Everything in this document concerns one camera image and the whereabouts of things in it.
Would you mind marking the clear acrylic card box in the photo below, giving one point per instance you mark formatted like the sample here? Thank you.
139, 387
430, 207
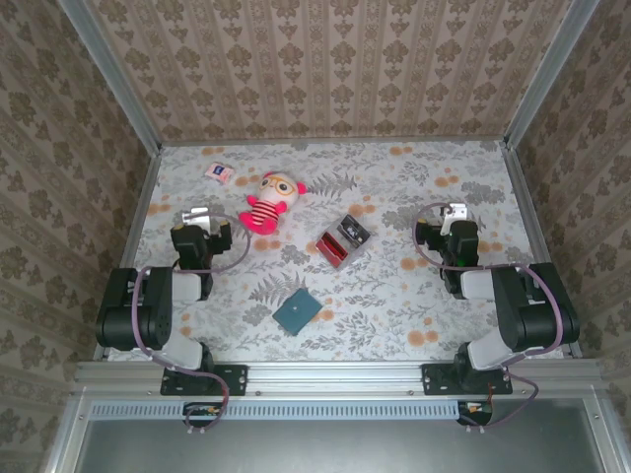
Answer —
357, 247

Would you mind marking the teal card holder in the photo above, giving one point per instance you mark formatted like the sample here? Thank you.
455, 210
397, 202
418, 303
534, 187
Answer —
296, 313

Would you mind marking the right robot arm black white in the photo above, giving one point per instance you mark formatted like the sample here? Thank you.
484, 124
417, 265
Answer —
537, 315

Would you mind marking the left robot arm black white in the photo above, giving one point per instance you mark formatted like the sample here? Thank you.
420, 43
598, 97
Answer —
123, 305

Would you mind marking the black printed card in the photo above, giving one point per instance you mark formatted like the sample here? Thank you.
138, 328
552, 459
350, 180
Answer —
352, 229

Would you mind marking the pink striped plush toy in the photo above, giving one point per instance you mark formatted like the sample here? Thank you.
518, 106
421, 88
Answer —
268, 207

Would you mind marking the small tissue packet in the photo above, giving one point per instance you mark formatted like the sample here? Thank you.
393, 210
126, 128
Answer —
219, 172

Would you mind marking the black connector board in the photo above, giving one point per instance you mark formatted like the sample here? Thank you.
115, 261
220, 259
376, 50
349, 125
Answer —
202, 411
475, 411

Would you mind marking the grey metal panel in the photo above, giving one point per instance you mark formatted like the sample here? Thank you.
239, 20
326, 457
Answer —
320, 448

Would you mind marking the aluminium table side rail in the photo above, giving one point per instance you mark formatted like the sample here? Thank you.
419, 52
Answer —
532, 222
129, 246

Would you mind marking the aluminium frame post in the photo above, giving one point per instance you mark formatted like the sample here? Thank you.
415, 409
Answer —
549, 74
115, 74

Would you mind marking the aluminium table rail long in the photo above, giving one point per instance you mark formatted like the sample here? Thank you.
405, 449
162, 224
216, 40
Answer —
335, 379

